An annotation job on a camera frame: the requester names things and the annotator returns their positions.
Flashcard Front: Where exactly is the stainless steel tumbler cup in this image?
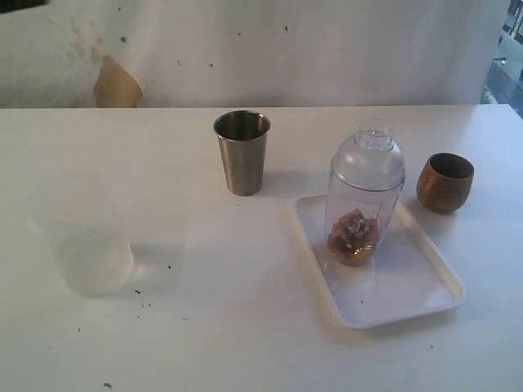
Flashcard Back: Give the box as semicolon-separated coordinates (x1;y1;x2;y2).
213;109;270;196

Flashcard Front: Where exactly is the clear plastic shaker cup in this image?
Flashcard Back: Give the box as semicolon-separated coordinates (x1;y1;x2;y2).
324;176;403;266

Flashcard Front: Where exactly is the clear plastic shaker lid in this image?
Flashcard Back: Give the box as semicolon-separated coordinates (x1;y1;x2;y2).
331;118;405;192

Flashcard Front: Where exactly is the large gold coin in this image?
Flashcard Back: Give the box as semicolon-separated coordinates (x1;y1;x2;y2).
347;245;375;266

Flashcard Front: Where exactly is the brown wooden cup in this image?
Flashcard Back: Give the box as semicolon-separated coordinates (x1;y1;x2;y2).
416;152;475;214

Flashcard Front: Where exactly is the white rectangular plastic tray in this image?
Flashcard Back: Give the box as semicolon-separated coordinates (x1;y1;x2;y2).
294;194;466;330

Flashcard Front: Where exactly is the frosted translucent plastic cup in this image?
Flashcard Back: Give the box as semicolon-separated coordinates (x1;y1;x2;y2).
28;171;134;296

